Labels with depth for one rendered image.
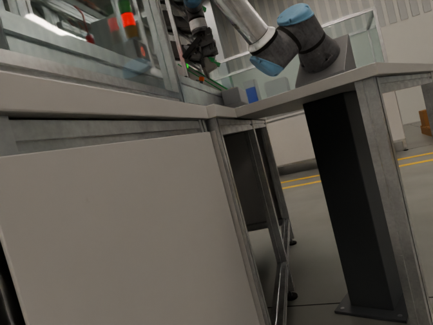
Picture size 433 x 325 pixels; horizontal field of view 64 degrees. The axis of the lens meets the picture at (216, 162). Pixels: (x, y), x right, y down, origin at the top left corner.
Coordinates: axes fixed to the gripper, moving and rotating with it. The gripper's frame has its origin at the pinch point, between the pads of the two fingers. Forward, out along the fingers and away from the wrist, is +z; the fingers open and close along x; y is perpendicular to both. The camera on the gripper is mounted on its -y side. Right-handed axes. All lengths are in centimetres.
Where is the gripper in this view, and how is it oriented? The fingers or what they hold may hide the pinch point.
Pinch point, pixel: (206, 76)
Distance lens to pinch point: 160.0
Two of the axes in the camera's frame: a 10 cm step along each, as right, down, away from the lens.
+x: 2.2, -1.2, 9.7
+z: 2.5, 9.7, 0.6
